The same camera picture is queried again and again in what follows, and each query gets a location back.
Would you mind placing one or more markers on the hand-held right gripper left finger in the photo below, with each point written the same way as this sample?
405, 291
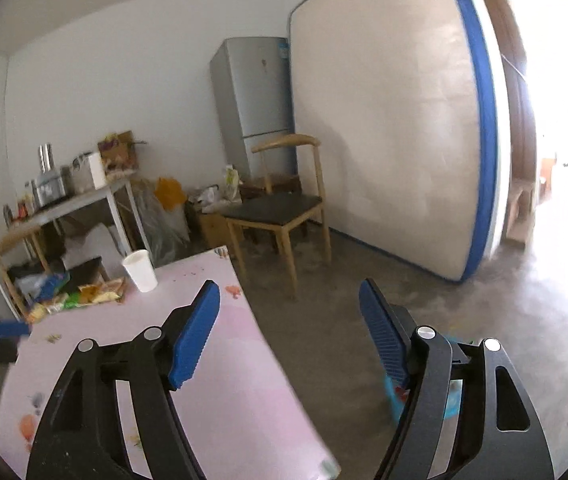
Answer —
194, 340

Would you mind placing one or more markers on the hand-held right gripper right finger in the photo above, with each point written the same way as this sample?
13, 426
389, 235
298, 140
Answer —
383, 335

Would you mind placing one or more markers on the blue mesh waste basket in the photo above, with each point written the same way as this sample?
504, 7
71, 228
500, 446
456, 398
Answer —
392, 400

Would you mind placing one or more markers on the yellow white snack packet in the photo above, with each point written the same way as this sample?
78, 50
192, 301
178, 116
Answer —
53, 305

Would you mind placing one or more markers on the blue snack bag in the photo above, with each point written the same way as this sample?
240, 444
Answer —
46, 286

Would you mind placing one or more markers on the dark clothes pile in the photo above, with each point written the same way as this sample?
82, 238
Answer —
34, 270

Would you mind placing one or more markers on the small green snack packet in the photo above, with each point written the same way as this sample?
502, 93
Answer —
71, 300

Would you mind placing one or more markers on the brown snack packet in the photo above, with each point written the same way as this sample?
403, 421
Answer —
88, 295

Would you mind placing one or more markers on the white paper cup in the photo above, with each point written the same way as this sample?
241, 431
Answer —
140, 270

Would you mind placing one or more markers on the wooden chair black seat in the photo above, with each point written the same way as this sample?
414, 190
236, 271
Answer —
274, 210
86, 270

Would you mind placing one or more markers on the small cardboard box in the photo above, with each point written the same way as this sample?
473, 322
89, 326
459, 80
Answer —
213, 230

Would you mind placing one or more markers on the grey plastic bag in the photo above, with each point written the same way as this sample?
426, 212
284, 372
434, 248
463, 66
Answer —
161, 230

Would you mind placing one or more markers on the white sack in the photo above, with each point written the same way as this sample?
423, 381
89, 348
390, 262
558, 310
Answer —
96, 245

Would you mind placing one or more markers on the yellow oil bottle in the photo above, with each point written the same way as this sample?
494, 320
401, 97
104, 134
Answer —
28, 197

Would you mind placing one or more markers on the silver electric cooker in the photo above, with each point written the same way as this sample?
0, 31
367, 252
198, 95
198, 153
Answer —
51, 190

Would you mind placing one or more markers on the yellow plastic bag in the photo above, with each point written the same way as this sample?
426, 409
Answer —
171, 192

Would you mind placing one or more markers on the white side table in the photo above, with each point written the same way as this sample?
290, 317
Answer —
89, 197

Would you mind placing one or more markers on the white plastic bag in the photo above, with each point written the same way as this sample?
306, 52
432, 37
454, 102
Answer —
231, 182

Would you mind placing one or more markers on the steel canister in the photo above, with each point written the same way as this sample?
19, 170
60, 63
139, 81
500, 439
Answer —
46, 157

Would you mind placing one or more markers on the white paper roll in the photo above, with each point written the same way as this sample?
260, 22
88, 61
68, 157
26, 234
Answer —
96, 171

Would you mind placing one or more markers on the tall cardboard box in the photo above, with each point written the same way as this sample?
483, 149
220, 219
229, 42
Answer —
521, 210

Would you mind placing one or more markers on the open cardboard box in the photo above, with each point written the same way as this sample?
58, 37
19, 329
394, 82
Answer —
119, 155

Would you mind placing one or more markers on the beige mattress blue edge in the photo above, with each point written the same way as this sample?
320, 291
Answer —
388, 110

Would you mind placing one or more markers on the grey refrigerator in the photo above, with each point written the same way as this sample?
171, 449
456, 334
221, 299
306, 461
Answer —
249, 100

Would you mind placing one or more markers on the brown wooden door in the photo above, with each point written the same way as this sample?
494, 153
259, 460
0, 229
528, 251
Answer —
508, 60

